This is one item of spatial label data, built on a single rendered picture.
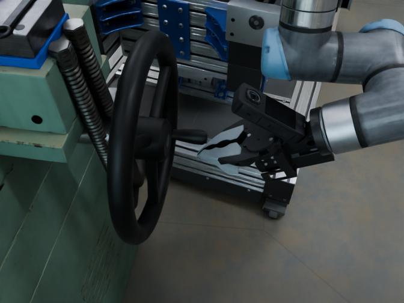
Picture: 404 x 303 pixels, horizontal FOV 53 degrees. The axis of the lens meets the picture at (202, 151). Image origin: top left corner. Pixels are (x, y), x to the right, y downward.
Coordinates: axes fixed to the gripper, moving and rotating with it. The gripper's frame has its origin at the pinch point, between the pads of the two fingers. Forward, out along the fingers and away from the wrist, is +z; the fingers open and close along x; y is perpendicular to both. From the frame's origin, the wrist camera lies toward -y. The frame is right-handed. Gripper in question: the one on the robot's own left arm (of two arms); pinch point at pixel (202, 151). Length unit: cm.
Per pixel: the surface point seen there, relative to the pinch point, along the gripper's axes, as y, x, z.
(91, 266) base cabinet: 16.9, -9.1, 36.7
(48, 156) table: -20.3, -14.9, 7.2
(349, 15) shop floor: 90, 167, -13
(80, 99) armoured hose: -22.7, -9.6, 1.9
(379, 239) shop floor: 90, 30, -12
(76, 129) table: -19.7, -10.8, 5.0
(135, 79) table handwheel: -23.1, -10.5, -7.1
